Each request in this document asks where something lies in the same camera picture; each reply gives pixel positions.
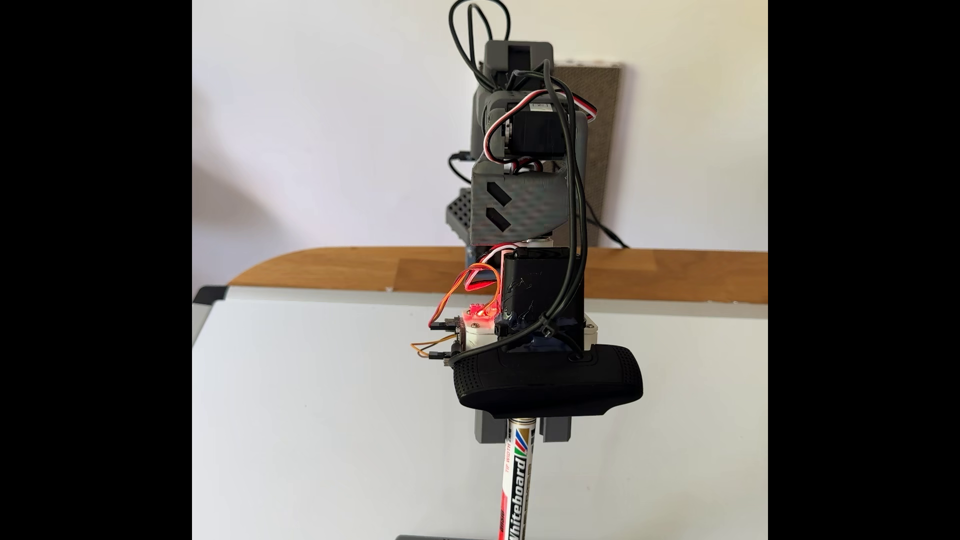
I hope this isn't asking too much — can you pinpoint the whiteboard marker pen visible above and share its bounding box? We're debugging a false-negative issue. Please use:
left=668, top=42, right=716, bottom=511
left=498, top=417, right=538, bottom=540

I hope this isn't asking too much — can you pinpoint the small electronics board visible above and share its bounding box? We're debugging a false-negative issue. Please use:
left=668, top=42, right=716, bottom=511
left=429, top=300, right=502, bottom=363

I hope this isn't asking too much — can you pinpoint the black oval webcam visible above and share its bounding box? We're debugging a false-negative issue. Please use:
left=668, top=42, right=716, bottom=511
left=452, top=343, right=645, bottom=420

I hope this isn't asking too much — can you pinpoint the brown corrugated cardboard panel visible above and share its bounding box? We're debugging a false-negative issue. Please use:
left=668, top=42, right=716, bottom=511
left=551, top=61, right=622, bottom=249

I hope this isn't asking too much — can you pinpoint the orange wire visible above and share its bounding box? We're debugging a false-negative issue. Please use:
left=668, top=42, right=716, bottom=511
left=410, top=262, right=502, bottom=360

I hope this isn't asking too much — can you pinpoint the black cable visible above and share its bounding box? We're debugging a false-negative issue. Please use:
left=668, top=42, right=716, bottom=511
left=447, top=0, right=631, bottom=369

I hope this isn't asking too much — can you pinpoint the whiteboard with grey frame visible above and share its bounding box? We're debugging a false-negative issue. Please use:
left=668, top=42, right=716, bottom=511
left=192, top=285, right=768, bottom=540

